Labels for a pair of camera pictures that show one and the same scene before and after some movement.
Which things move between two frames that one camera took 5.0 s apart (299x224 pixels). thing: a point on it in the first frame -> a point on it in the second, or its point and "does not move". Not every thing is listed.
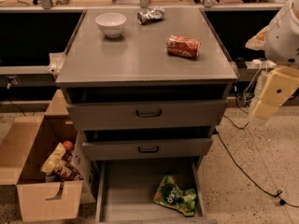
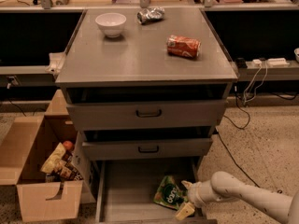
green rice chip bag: x=170 y=194 does not move
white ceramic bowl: x=111 y=23 does not move
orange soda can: x=184 y=47 does not move
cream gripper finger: x=258 y=42 -> x=195 y=193
